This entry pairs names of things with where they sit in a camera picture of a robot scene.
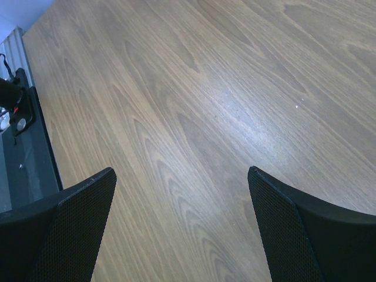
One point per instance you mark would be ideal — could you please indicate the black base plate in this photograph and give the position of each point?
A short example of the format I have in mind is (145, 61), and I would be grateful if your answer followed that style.
(28, 167)

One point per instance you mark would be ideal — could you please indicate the aluminium frame rail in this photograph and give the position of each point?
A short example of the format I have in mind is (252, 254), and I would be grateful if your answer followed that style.
(13, 54)

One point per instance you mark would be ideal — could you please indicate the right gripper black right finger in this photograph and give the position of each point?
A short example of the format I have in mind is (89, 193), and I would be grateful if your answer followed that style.
(308, 239)

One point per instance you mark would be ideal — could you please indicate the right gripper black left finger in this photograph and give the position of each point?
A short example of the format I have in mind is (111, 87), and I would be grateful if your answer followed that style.
(58, 238)

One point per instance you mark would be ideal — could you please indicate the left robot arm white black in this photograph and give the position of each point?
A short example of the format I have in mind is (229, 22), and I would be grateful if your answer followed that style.
(11, 95)

